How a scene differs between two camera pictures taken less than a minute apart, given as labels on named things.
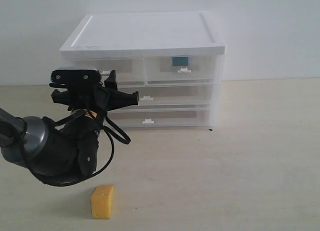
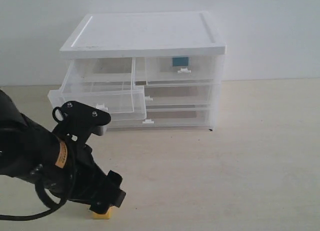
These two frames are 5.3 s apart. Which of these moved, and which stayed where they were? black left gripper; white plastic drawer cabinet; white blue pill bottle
Moved: black left gripper
Stayed: white plastic drawer cabinet; white blue pill bottle
